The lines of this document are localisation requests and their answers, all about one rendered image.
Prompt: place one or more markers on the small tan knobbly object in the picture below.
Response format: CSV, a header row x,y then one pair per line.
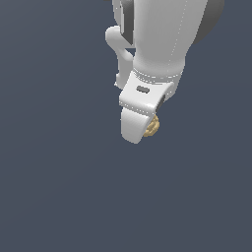
x,y
152,126

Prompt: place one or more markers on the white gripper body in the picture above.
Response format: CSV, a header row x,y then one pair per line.
x,y
144,93

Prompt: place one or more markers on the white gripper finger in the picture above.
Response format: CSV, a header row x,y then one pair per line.
x,y
133,126

